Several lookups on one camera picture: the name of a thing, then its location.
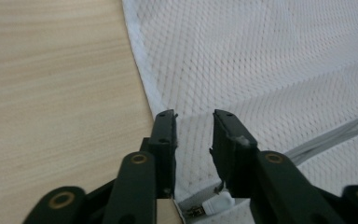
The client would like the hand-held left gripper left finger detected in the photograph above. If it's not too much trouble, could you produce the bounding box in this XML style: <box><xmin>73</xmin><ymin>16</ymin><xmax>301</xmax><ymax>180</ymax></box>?
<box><xmin>141</xmin><ymin>108</ymin><xmax>179</xmax><ymax>200</ymax></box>

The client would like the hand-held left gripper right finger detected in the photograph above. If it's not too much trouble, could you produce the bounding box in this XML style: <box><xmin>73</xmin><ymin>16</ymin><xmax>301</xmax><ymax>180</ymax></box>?
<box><xmin>209</xmin><ymin>108</ymin><xmax>259</xmax><ymax>200</ymax></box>

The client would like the white mesh laundry bag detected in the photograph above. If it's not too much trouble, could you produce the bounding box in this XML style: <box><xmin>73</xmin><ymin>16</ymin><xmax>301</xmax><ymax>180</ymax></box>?
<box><xmin>121</xmin><ymin>0</ymin><xmax>358</xmax><ymax>224</ymax></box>

